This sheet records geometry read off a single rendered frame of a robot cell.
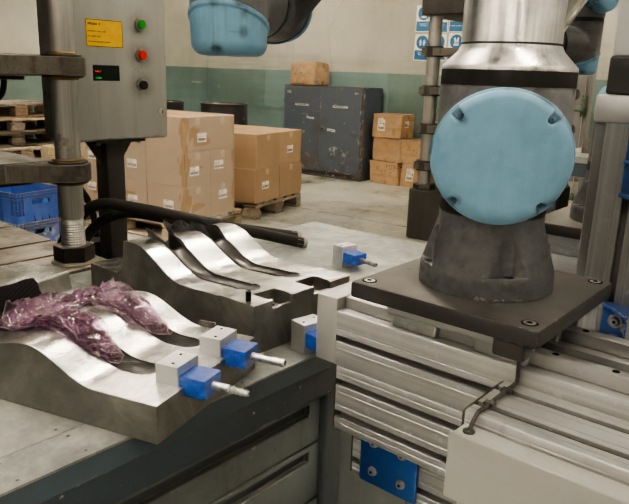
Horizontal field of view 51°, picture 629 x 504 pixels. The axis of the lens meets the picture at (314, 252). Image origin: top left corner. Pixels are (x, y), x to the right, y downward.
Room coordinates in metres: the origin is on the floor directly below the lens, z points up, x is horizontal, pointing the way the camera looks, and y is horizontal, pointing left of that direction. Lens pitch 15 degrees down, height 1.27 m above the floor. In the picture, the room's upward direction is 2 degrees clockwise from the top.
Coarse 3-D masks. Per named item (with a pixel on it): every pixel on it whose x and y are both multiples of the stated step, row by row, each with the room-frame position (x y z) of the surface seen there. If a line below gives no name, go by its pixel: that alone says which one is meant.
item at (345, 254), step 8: (336, 248) 1.61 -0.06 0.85; (344, 248) 1.60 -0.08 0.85; (352, 248) 1.62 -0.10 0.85; (336, 256) 1.61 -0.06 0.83; (344, 256) 1.59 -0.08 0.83; (352, 256) 1.57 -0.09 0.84; (360, 256) 1.58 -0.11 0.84; (336, 264) 1.61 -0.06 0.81; (344, 264) 1.60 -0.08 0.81; (352, 264) 1.57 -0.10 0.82; (360, 264) 1.58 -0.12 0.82; (368, 264) 1.55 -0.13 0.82; (376, 264) 1.54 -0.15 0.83
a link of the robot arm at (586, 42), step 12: (576, 24) 1.39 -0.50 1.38; (588, 24) 1.38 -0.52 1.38; (600, 24) 1.39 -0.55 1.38; (576, 36) 1.37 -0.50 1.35; (588, 36) 1.38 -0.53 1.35; (600, 36) 1.39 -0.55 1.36; (576, 48) 1.37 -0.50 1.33; (588, 48) 1.38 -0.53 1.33; (600, 48) 1.40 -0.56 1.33; (576, 60) 1.39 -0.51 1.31; (588, 60) 1.38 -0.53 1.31; (588, 72) 1.39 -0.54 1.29
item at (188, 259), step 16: (176, 224) 1.37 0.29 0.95; (192, 224) 1.38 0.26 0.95; (208, 224) 1.41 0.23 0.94; (160, 240) 1.29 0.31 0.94; (176, 240) 1.31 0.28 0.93; (224, 240) 1.37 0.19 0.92; (176, 256) 1.25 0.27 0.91; (192, 256) 1.28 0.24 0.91; (240, 256) 1.34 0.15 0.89; (192, 272) 1.23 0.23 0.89; (208, 272) 1.25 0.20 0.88; (272, 272) 1.27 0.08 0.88; (288, 272) 1.26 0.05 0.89; (256, 288) 1.15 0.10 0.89
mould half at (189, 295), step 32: (224, 224) 1.45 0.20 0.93; (128, 256) 1.27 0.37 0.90; (160, 256) 1.24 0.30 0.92; (224, 256) 1.32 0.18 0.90; (256, 256) 1.36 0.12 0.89; (160, 288) 1.21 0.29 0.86; (192, 288) 1.15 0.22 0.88; (224, 288) 1.14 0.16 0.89; (288, 288) 1.15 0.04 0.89; (192, 320) 1.15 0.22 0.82; (224, 320) 1.09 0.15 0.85; (256, 320) 1.05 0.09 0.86; (288, 320) 1.11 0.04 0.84
